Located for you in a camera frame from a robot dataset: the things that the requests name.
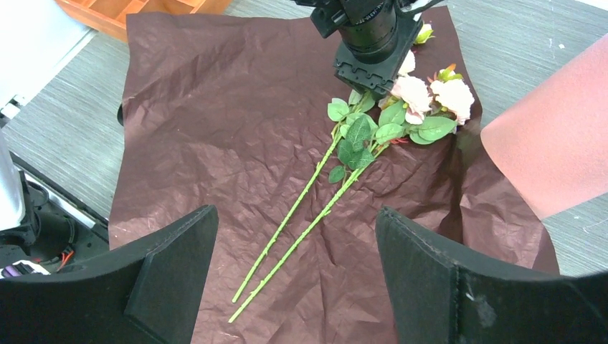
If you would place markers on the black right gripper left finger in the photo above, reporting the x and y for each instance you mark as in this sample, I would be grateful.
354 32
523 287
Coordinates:
146 291

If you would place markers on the pink cylindrical vase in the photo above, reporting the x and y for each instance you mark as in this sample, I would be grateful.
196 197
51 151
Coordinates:
552 144

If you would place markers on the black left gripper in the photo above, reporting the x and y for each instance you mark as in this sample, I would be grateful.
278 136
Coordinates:
376 37

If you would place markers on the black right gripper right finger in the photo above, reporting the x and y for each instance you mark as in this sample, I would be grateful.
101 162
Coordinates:
444 292

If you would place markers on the maroon and red wrapping paper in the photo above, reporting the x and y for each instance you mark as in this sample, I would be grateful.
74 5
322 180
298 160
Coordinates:
231 111

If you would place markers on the orange compartment tray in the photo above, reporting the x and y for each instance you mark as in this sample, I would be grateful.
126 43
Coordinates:
109 16

